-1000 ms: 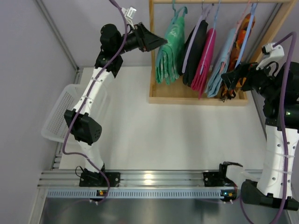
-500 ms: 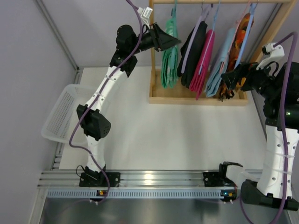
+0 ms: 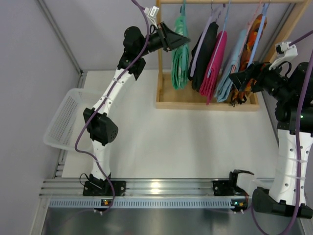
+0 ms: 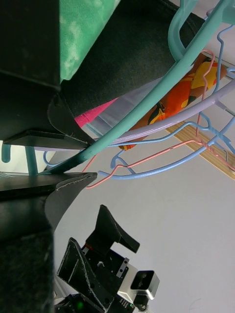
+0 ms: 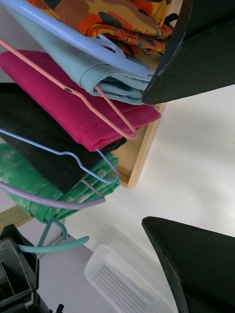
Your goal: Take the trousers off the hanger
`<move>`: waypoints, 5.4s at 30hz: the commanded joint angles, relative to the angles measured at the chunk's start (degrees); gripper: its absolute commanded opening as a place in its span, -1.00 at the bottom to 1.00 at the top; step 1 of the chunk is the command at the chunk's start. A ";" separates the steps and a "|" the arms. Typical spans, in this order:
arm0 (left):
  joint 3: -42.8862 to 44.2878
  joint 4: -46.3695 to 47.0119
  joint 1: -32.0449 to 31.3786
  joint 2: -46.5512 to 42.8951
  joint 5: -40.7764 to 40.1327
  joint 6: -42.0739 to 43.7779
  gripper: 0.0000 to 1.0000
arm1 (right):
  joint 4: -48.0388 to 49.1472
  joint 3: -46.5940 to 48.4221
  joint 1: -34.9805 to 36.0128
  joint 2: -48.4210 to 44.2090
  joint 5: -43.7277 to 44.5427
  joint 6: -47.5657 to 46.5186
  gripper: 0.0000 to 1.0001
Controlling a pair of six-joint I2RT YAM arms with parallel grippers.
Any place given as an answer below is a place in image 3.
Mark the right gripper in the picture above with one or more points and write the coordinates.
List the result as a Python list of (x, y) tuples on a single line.
[(256, 77)]

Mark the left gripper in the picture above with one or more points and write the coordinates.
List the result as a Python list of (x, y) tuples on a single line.
[(165, 36)]

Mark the green trousers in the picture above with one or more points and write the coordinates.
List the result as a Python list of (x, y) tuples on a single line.
[(180, 57)]

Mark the teal hanger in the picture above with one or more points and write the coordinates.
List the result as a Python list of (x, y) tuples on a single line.
[(183, 12)]

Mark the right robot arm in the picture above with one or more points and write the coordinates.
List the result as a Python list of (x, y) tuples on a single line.
[(287, 190)]

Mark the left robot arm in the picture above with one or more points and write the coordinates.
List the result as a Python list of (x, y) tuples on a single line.
[(102, 130)]

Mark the light blue trousers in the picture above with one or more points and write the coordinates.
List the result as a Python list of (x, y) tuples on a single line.
[(232, 65)]

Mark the black trousers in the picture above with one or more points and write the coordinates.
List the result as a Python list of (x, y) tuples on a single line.
[(204, 56)]

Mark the pink trousers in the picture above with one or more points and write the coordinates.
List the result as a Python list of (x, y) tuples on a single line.
[(208, 85)]

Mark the orange patterned trousers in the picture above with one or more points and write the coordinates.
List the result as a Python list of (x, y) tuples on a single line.
[(241, 97)]

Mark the wooden clothes rack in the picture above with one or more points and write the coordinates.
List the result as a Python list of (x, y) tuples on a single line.
[(187, 99)]

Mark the white plastic basket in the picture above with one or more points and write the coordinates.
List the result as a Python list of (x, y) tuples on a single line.
[(68, 120)]

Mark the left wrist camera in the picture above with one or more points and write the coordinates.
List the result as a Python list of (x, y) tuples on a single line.
[(152, 13)]

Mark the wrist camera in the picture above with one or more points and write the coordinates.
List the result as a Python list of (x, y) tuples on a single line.
[(285, 53), (152, 13)]

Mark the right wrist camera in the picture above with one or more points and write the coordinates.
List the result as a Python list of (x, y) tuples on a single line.
[(285, 53)]

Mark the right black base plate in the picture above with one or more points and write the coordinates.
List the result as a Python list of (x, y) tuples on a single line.
[(229, 186)]

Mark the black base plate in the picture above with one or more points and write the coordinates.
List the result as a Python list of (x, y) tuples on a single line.
[(229, 186), (103, 188)]

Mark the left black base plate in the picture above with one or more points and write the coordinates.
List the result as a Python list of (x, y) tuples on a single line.
[(103, 188)]

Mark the aluminium mounting rail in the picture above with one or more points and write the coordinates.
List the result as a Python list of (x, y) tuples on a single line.
[(62, 187)]

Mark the grey slotted cable duct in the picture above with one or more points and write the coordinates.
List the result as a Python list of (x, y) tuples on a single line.
[(149, 203)]

